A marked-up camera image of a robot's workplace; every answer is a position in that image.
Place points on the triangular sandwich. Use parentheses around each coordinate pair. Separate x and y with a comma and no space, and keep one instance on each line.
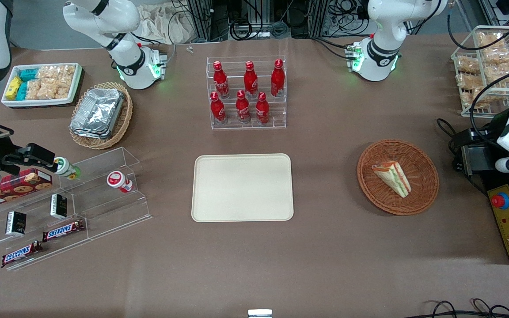
(392,176)

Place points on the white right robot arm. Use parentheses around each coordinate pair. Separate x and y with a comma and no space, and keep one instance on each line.
(126,66)

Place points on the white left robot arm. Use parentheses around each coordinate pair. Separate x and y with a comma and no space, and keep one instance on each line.
(382,44)

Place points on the white rectangular snack tray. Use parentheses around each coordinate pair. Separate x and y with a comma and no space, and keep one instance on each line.
(38,103)

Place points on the oval light wicker basket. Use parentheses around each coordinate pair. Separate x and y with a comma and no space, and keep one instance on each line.
(124,119)

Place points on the round brown wicker basket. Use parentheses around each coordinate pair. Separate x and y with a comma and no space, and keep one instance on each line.
(422,190)

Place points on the beige plastic tray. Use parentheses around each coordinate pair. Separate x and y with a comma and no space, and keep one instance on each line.
(242,187)

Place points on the red tartan cookie box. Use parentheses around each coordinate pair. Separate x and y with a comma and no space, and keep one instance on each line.
(16,185)

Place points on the green capped yogurt bottle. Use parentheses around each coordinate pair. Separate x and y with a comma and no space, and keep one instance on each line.
(64,167)

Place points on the grey metal block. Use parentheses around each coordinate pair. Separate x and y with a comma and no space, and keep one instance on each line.
(480,160)

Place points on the black equipment platform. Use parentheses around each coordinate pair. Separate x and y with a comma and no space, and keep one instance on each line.
(484,181)

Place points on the small black white box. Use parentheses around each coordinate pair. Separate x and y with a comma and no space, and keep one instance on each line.
(16,223)
(58,206)

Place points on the red emergency stop button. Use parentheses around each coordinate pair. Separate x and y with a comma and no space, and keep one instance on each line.
(500,201)

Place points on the teal snack packet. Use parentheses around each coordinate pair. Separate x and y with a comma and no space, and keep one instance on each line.
(29,75)
(22,91)

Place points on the clear bag of crackers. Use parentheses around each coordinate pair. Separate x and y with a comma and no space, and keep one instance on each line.
(55,89)
(66,73)
(47,73)
(33,89)

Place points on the clear bag of fried snacks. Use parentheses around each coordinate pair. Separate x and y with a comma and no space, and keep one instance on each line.
(502,74)
(499,57)
(469,81)
(493,39)
(467,65)

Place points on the yellow snack packet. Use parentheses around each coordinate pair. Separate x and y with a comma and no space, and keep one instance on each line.
(13,88)

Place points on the brown snickers bar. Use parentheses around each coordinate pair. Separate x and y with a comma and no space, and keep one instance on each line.
(62,230)
(20,254)

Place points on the stacked aluminium foil trays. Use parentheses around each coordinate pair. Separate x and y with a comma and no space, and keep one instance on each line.
(97,112)

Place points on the clear acrylic stepped shelf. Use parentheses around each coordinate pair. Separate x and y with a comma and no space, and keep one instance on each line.
(104,207)

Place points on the red capped yogurt bottle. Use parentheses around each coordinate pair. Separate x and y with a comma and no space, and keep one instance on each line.
(117,180)

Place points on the beige crumpled cloth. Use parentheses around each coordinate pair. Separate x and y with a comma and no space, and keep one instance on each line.
(166,24)

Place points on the red cola bottle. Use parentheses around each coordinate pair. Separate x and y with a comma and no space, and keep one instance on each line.
(242,108)
(262,109)
(220,81)
(250,81)
(217,109)
(277,79)

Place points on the clear acrylic bottle rack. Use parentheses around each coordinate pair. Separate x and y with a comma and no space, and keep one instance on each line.
(276,112)

